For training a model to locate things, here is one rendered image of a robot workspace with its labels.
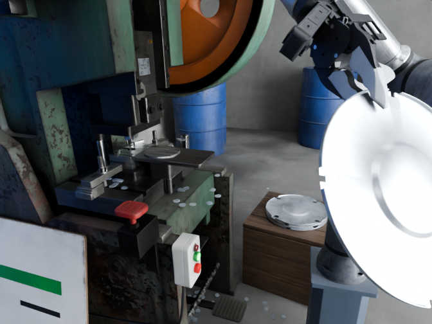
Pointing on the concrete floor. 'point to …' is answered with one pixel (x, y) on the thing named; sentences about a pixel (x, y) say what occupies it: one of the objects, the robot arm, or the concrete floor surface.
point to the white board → (42, 274)
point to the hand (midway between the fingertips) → (373, 104)
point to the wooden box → (278, 254)
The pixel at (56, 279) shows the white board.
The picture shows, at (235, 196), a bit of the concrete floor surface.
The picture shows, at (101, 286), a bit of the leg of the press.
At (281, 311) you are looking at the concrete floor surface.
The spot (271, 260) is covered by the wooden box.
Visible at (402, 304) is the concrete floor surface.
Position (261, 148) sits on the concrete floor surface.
